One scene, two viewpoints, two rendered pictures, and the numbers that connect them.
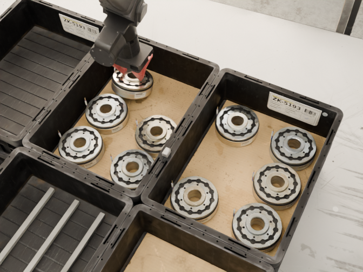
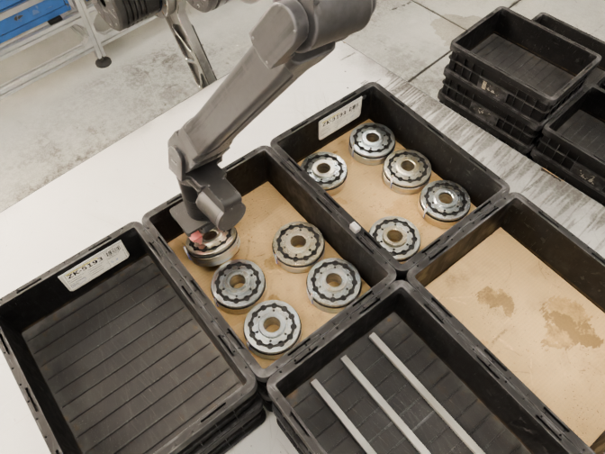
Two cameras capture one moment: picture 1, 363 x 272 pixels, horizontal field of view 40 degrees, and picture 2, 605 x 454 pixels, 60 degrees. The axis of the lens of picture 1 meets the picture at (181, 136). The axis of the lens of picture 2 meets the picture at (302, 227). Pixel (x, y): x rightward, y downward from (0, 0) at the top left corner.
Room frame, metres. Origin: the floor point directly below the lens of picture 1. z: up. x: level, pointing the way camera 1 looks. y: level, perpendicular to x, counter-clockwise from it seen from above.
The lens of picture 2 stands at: (0.44, 0.55, 1.74)
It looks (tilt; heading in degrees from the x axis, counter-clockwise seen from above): 57 degrees down; 293
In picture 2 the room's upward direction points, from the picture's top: 2 degrees counter-clockwise
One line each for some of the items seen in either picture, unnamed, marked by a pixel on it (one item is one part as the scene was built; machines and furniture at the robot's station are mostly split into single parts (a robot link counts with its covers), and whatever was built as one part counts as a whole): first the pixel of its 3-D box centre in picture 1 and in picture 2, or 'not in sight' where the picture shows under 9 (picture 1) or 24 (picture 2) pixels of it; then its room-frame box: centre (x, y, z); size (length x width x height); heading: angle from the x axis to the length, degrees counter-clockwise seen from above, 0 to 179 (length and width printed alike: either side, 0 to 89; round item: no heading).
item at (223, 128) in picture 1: (237, 122); (323, 169); (0.67, -0.13, 0.86); 0.10 x 0.10 x 0.01
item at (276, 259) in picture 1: (246, 156); (384, 167); (0.54, -0.13, 0.92); 0.40 x 0.30 x 0.02; 149
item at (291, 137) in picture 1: (294, 143); (372, 138); (0.60, -0.25, 0.86); 0.05 x 0.05 x 0.01
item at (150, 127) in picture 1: (156, 131); (298, 241); (0.66, 0.06, 0.86); 0.05 x 0.05 x 0.01
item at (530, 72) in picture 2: not in sight; (504, 100); (0.29, -1.05, 0.37); 0.40 x 0.30 x 0.45; 154
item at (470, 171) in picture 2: (244, 168); (382, 184); (0.54, -0.13, 0.87); 0.40 x 0.30 x 0.11; 149
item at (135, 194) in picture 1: (126, 106); (264, 248); (0.70, 0.12, 0.92); 0.40 x 0.30 x 0.02; 149
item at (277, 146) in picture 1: (293, 145); (372, 139); (0.60, -0.25, 0.86); 0.10 x 0.10 x 0.01
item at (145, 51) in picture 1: (126, 43); (201, 201); (0.82, 0.11, 0.99); 0.10 x 0.07 x 0.07; 59
